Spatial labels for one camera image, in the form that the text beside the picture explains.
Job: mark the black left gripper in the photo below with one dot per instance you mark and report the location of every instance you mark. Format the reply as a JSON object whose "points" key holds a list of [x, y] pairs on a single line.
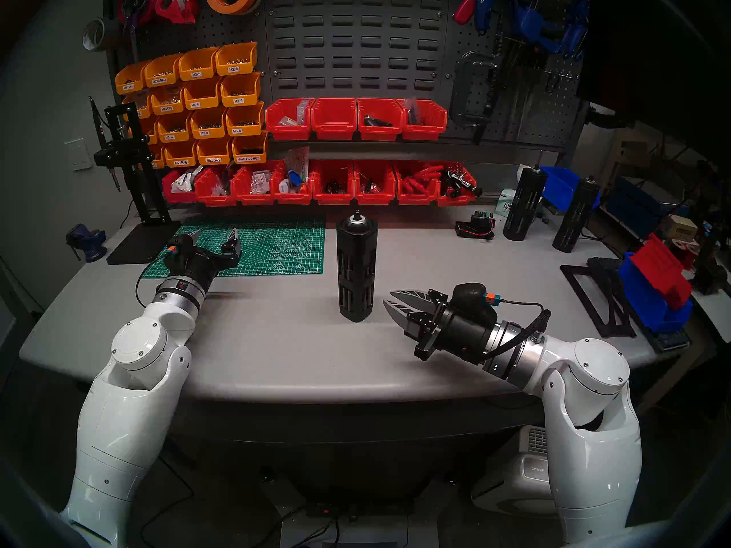
{"points": [[197, 267]]}

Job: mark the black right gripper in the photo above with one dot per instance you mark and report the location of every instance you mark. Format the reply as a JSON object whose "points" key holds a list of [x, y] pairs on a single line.
{"points": [[465, 335]]}

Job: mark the black cylindrical electric screwdriver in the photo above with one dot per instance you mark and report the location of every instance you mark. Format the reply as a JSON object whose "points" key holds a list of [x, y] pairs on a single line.
{"points": [[522, 207], [357, 278], [574, 218]]}

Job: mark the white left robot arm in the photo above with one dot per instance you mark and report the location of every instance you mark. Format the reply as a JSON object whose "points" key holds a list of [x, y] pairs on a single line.
{"points": [[128, 404]]}

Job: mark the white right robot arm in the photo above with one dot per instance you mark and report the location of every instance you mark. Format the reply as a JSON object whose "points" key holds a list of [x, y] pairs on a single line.
{"points": [[594, 438]]}

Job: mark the red plastic parts bin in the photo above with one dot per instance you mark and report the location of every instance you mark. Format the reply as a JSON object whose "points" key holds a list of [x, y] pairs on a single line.
{"points": [[368, 199], [245, 199], [174, 197], [294, 199], [462, 201], [285, 133], [425, 133], [320, 198], [414, 199], [380, 134], [208, 198], [334, 121]]}

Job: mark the green cutting mat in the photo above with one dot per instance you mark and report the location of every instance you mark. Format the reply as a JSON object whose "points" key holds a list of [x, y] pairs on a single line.
{"points": [[280, 250]]}

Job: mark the white plastic bag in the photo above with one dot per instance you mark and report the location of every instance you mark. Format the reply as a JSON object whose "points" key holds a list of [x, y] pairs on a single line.
{"points": [[185, 180]]}

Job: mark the clear bag of screws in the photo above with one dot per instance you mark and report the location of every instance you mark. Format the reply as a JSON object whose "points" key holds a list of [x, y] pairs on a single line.
{"points": [[260, 182]]}

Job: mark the small white tape roll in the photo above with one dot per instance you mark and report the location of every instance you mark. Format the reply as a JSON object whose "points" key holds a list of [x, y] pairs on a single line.
{"points": [[284, 185]]}

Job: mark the yellow bin labelled M2.5-5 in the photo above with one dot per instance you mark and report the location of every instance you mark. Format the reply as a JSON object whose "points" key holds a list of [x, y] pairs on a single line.
{"points": [[215, 152]]}

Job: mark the yellow bin labelled M4-0.7 hex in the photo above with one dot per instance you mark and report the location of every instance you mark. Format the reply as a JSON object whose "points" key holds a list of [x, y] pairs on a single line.
{"points": [[249, 150]]}

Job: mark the yellow screw bin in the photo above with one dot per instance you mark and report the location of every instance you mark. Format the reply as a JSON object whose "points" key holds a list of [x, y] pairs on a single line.
{"points": [[131, 80], [143, 104], [158, 158], [150, 131]]}

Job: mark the small blue plastic part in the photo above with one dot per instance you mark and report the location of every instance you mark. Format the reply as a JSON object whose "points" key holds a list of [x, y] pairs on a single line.
{"points": [[295, 178]]}

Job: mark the tall clear parts bag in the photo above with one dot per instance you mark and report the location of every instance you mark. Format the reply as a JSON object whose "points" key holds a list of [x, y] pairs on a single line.
{"points": [[297, 161]]}

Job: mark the yellow bin labelled M3-8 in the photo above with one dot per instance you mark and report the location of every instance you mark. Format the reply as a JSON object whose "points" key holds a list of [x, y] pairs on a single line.
{"points": [[209, 124]]}

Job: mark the yellow bin labelled M3-12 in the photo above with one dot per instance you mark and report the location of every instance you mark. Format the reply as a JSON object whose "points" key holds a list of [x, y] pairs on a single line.
{"points": [[174, 130]]}

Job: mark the blue bench vise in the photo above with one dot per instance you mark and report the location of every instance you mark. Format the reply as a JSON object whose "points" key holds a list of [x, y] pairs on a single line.
{"points": [[88, 241]]}

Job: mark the black metal stand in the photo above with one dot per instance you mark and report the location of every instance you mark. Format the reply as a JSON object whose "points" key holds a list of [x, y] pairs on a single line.
{"points": [[125, 153]]}

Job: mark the yellow bin labelled M3-6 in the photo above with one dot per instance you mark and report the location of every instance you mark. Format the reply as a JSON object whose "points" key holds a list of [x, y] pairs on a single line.
{"points": [[245, 121]]}

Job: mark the black marker pen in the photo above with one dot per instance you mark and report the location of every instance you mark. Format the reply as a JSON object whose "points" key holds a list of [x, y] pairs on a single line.
{"points": [[464, 181]]}

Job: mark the green white wipes box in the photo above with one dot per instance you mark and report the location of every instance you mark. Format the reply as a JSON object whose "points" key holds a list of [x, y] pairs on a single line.
{"points": [[505, 203]]}

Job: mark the yellow bin labelled M4X4X6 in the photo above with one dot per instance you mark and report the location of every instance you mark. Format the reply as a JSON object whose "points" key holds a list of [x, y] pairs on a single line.
{"points": [[168, 100]]}

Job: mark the yellow bin labelled M3-4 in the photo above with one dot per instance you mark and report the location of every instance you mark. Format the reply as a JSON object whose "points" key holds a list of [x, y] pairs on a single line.
{"points": [[240, 90]]}

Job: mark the clear plastic parts bag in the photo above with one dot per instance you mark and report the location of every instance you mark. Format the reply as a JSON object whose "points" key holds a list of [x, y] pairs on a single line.
{"points": [[412, 112], [302, 112]]}

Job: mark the yellow bin labelled M3X8 BAD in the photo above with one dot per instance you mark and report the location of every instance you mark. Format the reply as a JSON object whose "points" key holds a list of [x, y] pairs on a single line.
{"points": [[164, 73]]}

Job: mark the yellow bin labelled M3X6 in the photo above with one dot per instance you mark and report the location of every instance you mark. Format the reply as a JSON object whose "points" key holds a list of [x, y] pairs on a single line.
{"points": [[236, 61]]}

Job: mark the white air purifier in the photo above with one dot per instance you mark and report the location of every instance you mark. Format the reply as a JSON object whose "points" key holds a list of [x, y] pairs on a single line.
{"points": [[511, 478]]}

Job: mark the black cylindrical parts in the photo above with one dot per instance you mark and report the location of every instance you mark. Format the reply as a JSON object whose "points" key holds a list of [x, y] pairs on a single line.
{"points": [[377, 121]]}

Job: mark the black power strip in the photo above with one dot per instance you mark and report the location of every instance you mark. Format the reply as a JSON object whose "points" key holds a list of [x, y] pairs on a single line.
{"points": [[371, 510]]}

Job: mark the black pegboard panel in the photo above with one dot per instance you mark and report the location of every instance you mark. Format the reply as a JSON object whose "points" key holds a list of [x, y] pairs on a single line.
{"points": [[191, 30]]}

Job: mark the grey louvred panel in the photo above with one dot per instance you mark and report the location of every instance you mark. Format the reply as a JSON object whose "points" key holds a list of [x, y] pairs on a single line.
{"points": [[320, 56]]}

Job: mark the grey metal C-clamp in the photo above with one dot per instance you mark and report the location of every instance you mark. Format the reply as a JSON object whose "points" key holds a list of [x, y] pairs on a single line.
{"points": [[456, 93]]}

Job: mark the large blue plastic bin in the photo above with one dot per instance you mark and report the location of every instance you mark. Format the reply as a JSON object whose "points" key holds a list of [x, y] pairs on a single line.
{"points": [[645, 301]]}

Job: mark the red tape dispenser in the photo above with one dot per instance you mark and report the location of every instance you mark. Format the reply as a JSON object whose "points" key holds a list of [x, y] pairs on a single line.
{"points": [[174, 10]]}

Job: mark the dark blue crate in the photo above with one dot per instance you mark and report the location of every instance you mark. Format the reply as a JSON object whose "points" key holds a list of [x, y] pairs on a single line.
{"points": [[634, 204]]}

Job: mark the large red plastic bin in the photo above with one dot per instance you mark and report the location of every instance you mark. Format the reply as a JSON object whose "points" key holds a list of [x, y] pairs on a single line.
{"points": [[659, 264]]}

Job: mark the black bar clamp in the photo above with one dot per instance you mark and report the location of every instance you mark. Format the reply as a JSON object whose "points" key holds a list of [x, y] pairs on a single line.
{"points": [[498, 56]]}

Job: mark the small cardboard box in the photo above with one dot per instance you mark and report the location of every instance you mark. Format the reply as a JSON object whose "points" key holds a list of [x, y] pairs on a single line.
{"points": [[681, 228]]}

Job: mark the small black equipment stand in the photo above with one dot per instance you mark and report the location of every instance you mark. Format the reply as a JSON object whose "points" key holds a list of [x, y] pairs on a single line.
{"points": [[708, 275]]}

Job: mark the white side desk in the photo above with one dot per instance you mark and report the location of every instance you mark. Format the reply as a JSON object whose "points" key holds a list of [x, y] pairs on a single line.
{"points": [[717, 315]]}

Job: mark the blue spring clamp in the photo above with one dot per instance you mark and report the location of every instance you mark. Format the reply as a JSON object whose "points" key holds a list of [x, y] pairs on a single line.
{"points": [[531, 21], [574, 36]]}

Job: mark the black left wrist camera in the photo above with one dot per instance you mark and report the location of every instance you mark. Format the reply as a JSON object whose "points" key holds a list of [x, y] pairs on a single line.
{"points": [[184, 244]]}

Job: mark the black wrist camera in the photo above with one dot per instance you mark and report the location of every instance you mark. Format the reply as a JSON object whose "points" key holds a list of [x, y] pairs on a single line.
{"points": [[471, 295], [184, 244]]}

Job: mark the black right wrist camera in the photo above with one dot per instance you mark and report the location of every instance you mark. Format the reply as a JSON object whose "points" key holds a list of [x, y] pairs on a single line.
{"points": [[471, 295]]}

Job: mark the white wall switch plate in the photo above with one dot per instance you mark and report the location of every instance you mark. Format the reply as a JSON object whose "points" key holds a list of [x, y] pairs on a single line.
{"points": [[78, 154]]}

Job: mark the black flat frame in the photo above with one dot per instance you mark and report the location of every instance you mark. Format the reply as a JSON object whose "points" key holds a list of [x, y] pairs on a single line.
{"points": [[582, 270]]}

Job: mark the grey duct tape roll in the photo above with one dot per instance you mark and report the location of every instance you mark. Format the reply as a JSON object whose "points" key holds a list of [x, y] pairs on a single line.
{"points": [[111, 33]]}

